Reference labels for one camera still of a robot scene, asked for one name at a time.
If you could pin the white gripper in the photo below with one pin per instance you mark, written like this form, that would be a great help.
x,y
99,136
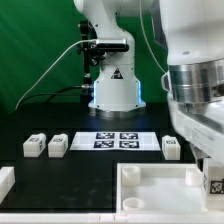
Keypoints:
x,y
205,135

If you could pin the white square tabletop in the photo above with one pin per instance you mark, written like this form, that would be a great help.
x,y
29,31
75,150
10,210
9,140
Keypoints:
x,y
144,188

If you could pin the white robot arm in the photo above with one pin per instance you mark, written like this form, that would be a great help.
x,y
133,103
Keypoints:
x,y
193,32

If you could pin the white sheet with AprilTags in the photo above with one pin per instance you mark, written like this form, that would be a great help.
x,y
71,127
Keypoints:
x,y
131,141

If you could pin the white obstacle bar left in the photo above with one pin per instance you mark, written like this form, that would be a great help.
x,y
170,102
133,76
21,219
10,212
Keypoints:
x,y
7,180

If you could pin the white front rail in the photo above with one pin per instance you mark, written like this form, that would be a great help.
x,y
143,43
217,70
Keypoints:
x,y
204,218

